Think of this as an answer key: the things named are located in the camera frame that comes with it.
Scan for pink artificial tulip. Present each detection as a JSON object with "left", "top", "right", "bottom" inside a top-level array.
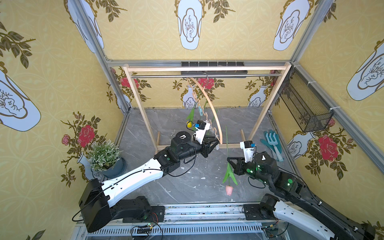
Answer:
[{"left": 223, "top": 127, "right": 238, "bottom": 196}]

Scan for curved wooden clip hanger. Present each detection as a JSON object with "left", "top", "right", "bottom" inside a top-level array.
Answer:
[{"left": 187, "top": 78, "right": 223, "bottom": 144}]

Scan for yellow artificial tulip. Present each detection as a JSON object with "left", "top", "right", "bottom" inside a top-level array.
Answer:
[{"left": 186, "top": 108, "right": 195, "bottom": 129}]

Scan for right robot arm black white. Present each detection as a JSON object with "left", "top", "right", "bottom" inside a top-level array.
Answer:
[{"left": 227, "top": 152, "right": 376, "bottom": 240}]

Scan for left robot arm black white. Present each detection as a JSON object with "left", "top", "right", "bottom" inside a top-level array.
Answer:
[{"left": 79, "top": 131, "right": 220, "bottom": 233}]

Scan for light garden hand fork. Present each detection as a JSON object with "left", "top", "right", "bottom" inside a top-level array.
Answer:
[{"left": 266, "top": 133, "right": 284, "bottom": 162}]

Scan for teal garden gloves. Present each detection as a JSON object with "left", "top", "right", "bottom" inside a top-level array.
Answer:
[{"left": 261, "top": 130, "right": 284, "bottom": 162}]

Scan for potted white flower plant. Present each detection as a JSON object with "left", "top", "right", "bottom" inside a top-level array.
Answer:
[{"left": 88, "top": 140, "right": 127, "bottom": 179}]

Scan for metal rack rod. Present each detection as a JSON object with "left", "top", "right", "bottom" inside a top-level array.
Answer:
[{"left": 133, "top": 74, "right": 282, "bottom": 79}]

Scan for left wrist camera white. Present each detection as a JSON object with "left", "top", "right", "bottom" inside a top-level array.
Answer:
[{"left": 194, "top": 120, "right": 211, "bottom": 145}]

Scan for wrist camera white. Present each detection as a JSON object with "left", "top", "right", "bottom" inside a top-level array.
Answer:
[
  {"left": 240, "top": 141, "right": 256, "bottom": 163},
  {"left": 194, "top": 120, "right": 211, "bottom": 145}
]

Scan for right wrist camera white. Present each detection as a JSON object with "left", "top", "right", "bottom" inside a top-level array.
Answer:
[{"left": 240, "top": 141, "right": 256, "bottom": 163}]

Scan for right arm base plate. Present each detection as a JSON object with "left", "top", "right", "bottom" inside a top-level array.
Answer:
[{"left": 243, "top": 204, "right": 273, "bottom": 221}]

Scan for aluminium rail front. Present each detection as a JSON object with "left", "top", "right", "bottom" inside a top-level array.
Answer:
[{"left": 76, "top": 201, "right": 329, "bottom": 226}]

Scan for black wire mesh basket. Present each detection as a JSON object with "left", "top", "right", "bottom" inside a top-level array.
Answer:
[{"left": 279, "top": 67, "right": 334, "bottom": 133}]

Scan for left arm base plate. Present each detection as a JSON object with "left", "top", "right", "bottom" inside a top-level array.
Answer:
[{"left": 123, "top": 206, "right": 165, "bottom": 223}]

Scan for wooden clothes rack frame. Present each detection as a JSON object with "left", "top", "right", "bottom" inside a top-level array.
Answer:
[{"left": 123, "top": 62, "right": 292, "bottom": 152}]

